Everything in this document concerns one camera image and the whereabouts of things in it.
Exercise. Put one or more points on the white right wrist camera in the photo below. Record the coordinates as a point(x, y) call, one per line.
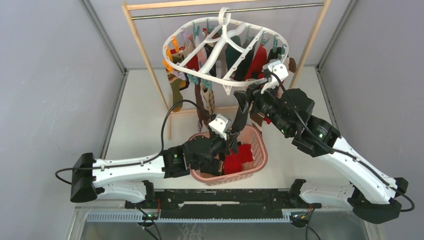
point(274, 73)

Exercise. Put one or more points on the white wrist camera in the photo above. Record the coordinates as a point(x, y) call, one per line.
point(274, 73)
point(220, 125)

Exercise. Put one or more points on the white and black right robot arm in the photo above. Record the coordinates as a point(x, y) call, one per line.
point(370, 194)

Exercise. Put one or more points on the olive green and orange sock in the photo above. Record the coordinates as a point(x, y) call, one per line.
point(178, 82)

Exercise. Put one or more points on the brown sock with striped toe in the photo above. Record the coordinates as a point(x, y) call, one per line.
point(202, 117)

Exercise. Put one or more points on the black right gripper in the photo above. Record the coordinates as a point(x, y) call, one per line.
point(243, 96)

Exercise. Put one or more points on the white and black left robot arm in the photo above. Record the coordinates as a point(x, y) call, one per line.
point(127, 179)

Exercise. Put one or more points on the beige argyle pattern sock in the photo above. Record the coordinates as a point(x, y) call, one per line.
point(209, 100)

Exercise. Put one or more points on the long thin red sock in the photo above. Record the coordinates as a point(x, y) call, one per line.
point(256, 67)

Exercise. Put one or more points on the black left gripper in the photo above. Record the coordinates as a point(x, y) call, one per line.
point(230, 138)

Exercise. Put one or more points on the pink plastic laundry basket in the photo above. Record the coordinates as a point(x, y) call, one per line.
point(249, 135)

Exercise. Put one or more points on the black sock with beige stripes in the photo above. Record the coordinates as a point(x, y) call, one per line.
point(214, 168)

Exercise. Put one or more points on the black sock with tan toe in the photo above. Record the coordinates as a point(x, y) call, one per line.
point(240, 120)

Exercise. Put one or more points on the dark green patterned sock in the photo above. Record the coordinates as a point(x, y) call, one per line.
point(231, 54)

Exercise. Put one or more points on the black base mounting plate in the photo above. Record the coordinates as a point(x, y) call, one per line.
point(224, 204)

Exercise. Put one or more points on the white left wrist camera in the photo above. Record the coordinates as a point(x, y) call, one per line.
point(220, 125)

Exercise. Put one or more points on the wooden clothes rack frame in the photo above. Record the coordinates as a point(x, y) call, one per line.
point(142, 53)

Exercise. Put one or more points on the white round clip hanger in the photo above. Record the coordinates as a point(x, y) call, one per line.
point(195, 34)

